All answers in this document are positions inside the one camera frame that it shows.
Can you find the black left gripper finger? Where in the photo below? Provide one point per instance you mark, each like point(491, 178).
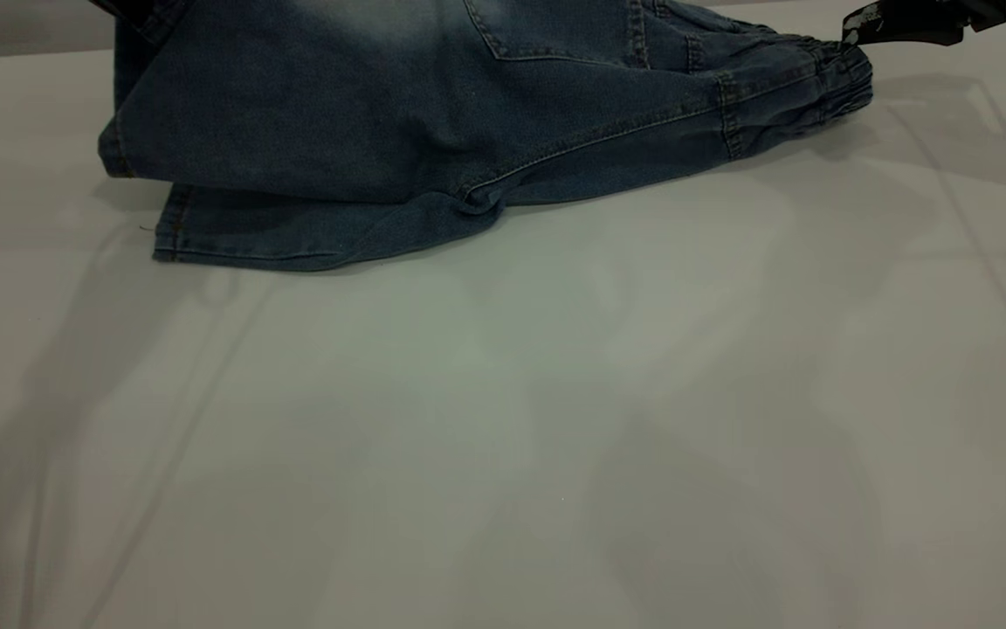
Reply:
point(132, 7)

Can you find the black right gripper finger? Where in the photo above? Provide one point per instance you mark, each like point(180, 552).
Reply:
point(913, 22)

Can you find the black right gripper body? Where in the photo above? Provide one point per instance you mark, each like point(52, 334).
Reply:
point(985, 13)

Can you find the blue denim shorts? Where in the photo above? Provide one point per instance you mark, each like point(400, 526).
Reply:
point(381, 114)

